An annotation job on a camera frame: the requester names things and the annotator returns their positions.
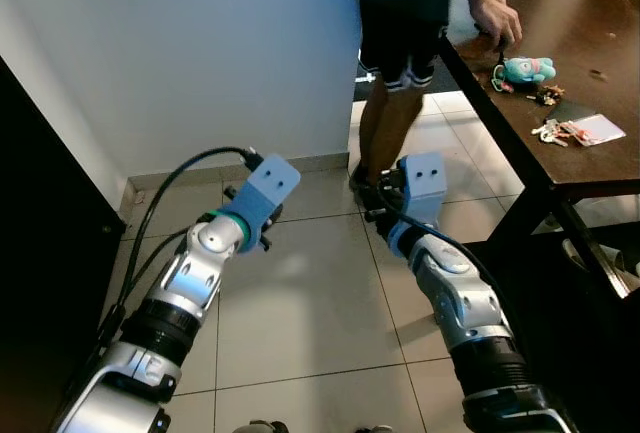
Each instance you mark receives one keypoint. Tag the black-clad person's hand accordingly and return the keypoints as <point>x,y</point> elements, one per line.
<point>498,21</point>

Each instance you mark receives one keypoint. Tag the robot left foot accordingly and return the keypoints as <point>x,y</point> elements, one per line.
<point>260,426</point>

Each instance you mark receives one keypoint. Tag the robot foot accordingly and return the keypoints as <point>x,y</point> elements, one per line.
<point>260,426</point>
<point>373,428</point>

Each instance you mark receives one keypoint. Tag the keys with pink white tag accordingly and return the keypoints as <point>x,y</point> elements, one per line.
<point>600,130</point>

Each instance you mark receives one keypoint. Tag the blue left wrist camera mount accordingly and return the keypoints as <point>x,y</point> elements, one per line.
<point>268,185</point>

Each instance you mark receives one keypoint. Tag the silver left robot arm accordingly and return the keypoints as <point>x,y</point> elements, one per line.
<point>190,283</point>

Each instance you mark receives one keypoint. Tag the person in black shorts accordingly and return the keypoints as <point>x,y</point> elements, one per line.
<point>400,43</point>

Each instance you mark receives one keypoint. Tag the black cabinet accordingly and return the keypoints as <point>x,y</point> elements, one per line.
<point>40,253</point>

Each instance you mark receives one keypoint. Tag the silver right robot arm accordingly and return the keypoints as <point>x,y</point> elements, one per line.
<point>455,293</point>

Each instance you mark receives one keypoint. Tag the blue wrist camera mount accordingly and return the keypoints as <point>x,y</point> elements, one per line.
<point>268,185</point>
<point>425,185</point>

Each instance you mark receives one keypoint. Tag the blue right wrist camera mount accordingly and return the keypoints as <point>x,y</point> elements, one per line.
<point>425,185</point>

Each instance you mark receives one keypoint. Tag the white slipper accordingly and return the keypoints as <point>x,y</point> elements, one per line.
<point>620,271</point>

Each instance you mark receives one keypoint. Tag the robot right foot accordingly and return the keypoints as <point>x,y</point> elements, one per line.
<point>373,428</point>

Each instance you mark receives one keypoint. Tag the dark brown wooden table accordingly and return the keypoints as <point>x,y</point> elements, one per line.
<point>590,33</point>

